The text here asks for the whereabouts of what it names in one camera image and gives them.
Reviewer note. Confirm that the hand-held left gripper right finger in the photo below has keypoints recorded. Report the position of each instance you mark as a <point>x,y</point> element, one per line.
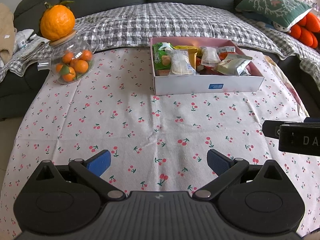
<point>220,163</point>

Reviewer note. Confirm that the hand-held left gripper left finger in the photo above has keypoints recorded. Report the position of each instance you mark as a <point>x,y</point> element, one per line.
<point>100,162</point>

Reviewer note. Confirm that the pink cardboard box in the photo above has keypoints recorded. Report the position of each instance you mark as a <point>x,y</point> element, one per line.
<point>187,85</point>

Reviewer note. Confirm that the silver snack packet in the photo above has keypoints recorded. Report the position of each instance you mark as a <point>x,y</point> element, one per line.
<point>232,66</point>

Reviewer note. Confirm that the clear wafer biscuit packet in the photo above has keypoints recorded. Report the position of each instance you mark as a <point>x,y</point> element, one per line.
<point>162,73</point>

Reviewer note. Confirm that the clear cracker packet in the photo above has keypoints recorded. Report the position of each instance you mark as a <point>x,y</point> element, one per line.
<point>210,56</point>

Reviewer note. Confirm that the clear white bun packet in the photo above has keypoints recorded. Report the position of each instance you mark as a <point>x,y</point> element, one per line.
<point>181,62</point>

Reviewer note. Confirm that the red white-label snack packet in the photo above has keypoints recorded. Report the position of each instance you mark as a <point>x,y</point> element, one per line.
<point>226,55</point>

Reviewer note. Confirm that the gold snack bar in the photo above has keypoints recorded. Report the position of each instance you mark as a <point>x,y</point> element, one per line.
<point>192,56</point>

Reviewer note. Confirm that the green snack packet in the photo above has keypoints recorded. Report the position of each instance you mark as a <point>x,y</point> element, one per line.
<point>158,58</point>

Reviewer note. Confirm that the cherry print tablecloth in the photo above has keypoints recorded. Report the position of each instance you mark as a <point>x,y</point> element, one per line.
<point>125,120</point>

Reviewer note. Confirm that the small tangerines in teapot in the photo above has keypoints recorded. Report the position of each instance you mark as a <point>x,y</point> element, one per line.
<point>80,65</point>

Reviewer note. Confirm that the orange plush toy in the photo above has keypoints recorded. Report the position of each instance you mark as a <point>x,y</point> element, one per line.
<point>307,30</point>

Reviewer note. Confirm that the white plush doll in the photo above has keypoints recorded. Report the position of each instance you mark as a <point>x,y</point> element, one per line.
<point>278,25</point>

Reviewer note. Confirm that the glass teapot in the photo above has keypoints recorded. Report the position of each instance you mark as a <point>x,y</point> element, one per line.
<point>82,42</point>

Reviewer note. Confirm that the green coral print pillow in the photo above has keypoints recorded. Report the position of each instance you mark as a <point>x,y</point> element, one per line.
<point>272,5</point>

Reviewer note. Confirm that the large orange with leaves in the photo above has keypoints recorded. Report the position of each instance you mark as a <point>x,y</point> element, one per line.
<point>57,21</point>

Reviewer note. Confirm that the grey checked blanket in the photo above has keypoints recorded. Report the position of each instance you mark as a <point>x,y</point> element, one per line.
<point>162,22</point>

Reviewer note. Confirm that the beige garment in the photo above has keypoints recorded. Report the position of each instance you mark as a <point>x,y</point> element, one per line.
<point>6,30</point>

